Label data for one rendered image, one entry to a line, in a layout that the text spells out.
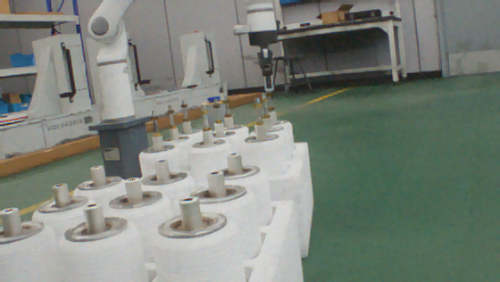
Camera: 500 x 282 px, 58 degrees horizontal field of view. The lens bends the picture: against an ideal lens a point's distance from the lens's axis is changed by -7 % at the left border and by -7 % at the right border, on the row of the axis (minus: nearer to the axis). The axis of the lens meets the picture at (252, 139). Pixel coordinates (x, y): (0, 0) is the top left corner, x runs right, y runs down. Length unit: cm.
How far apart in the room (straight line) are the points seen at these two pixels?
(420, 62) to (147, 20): 414
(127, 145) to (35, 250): 86
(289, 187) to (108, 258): 53
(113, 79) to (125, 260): 95
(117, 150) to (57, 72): 205
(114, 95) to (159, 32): 614
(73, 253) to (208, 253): 15
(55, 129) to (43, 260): 261
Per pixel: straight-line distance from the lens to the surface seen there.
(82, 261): 54
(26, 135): 306
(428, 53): 605
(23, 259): 60
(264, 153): 100
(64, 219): 69
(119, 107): 144
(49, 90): 341
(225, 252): 50
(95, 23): 145
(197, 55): 484
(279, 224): 71
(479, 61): 601
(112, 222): 58
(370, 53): 616
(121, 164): 144
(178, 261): 49
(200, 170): 104
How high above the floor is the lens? 41
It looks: 9 degrees down
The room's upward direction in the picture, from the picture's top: 7 degrees counter-clockwise
